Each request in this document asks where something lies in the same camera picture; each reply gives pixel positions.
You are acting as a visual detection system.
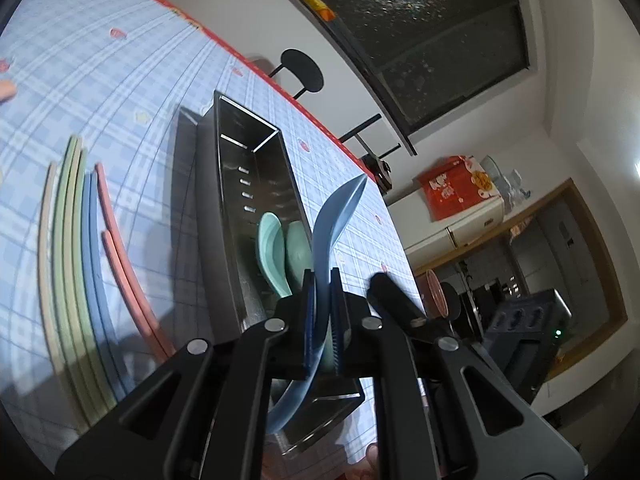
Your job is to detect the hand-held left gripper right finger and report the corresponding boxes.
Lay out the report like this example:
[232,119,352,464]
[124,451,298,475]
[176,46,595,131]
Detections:
[327,267,586,480]

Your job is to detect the green chopsticks pair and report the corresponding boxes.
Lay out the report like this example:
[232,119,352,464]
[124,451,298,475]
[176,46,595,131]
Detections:
[51,135,108,421]

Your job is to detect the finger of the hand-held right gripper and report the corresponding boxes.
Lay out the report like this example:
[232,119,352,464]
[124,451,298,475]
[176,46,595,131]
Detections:
[367,272,453,337]

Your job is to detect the pink round stool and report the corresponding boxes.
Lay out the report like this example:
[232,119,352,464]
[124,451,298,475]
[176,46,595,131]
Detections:
[424,267,451,322]

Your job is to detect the pink chopstick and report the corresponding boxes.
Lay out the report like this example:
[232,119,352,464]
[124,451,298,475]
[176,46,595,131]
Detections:
[94,162,173,356]
[101,231,176,361]

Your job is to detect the red printed bag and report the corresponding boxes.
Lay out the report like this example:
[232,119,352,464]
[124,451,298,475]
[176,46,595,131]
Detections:
[412,156,503,222]

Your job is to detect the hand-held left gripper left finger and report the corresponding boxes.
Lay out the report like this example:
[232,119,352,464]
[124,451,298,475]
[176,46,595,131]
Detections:
[55,269,321,480]

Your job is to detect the dark window sill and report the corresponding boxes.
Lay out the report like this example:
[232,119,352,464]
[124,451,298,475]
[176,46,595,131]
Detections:
[265,0,418,157]

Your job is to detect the green chopstick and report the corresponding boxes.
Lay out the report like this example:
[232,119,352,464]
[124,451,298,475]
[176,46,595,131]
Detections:
[64,147,121,408]

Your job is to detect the teal plastic spoon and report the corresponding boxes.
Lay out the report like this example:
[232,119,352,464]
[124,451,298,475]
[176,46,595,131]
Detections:
[285,220,313,291]
[257,211,293,298]

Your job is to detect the black rice cooker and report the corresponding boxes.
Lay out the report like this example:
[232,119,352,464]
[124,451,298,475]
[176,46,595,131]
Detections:
[362,155,393,191]

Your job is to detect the yellow snack packet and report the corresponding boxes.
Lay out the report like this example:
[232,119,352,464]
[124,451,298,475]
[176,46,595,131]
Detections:
[295,0,335,21]

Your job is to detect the wooden door frame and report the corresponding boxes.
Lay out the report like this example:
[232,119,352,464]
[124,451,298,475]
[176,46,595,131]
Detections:
[405,178,628,381]

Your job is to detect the white refrigerator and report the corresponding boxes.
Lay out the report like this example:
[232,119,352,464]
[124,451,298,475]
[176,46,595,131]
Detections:
[400,195,506,261]

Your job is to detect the beige chopstick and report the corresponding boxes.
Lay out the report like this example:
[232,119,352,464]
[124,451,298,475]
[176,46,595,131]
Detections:
[39,162,88,433]

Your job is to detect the black metal rack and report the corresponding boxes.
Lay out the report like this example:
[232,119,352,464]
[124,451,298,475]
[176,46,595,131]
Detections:
[340,115,401,158]

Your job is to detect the dark window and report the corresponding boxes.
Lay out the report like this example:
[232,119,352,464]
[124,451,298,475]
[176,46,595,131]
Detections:
[292,0,531,136]

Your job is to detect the stainless steel utensil tray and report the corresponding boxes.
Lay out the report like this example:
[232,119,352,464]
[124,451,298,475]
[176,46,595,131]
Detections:
[177,90,363,453]

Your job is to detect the blue plastic spoon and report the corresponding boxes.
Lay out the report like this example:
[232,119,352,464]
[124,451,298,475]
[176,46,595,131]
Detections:
[265,174,369,435]

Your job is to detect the clear plastic containers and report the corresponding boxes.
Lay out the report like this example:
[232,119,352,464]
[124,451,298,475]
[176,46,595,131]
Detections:
[480,155,533,206]

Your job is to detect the black round-back chair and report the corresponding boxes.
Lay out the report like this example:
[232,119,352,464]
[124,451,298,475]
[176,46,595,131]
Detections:
[267,49,325,101]

